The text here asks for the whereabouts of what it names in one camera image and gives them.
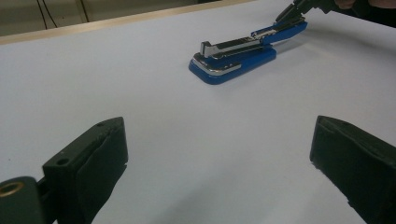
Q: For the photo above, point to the blue stapler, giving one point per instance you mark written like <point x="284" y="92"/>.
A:
<point x="236" y="60"/>

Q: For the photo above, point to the white table sheet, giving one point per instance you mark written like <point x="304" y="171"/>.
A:
<point x="155" y="102"/>

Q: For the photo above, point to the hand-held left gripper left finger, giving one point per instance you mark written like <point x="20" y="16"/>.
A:
<point x="84" y="171"/>

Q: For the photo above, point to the wooden table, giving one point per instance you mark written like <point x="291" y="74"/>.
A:
<point x="93" y="24"/>

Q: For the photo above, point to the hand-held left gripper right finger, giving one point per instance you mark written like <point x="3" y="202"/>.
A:
<point x="358" y="165"/>

